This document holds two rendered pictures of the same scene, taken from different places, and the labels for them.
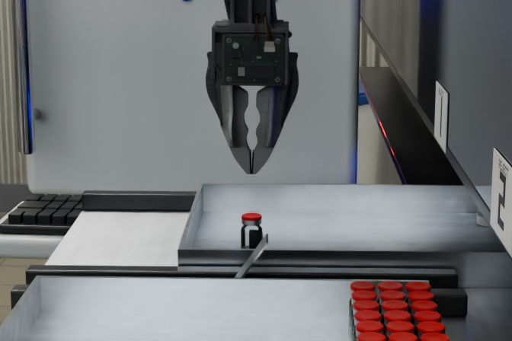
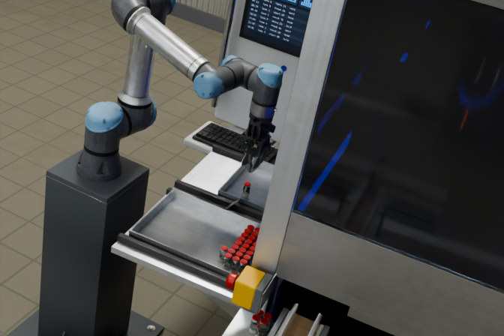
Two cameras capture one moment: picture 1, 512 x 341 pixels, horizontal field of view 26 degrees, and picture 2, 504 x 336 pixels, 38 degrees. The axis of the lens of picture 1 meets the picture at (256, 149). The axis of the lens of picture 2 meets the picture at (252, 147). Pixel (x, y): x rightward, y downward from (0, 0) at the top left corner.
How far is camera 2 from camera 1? 1.34 m
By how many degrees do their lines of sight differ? 22
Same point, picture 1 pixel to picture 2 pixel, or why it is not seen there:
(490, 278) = not seen: hidden behind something
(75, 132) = (234, 102)
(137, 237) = (220, 171)
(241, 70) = (246, 149)
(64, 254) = (193, 172)
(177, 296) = (208, 208)
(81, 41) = not seen: hidden behind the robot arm
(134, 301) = (196, 205)
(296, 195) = not seen: hidden behind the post
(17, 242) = (196, 144)
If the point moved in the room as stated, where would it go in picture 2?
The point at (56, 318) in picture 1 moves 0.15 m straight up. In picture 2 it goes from (175, 202) to (181, 160)
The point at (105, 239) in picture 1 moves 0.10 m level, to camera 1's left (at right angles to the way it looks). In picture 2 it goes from (209, 169) to (182, 159)
